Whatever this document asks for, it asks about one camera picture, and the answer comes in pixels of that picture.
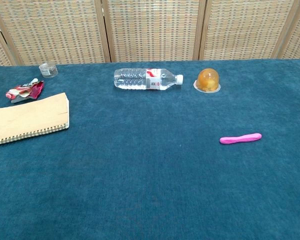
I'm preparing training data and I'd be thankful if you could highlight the clear plastic water bottle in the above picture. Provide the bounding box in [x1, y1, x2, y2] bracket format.
[113, 67, 185, 91]

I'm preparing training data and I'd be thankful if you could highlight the kraft cover spiral notebook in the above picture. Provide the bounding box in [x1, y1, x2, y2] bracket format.
[0, 92, 70, 147]

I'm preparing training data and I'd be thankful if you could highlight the crumpled red snack pouch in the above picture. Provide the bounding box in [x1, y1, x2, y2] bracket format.
[5, 78, 45, 104]

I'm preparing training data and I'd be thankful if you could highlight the orange dome jelly cup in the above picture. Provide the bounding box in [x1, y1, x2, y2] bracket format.
[192, 67, 222, 94]

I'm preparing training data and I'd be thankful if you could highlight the pink stick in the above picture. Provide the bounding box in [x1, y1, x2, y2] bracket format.
[219, 132, 263, 145]

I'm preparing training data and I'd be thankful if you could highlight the small clear plastic cup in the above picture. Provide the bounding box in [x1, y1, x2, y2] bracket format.
[38, 61, 59, 79]

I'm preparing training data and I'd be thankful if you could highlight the blue plush table cloth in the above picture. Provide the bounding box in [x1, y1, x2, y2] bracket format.
[0, 58, 300, 240]

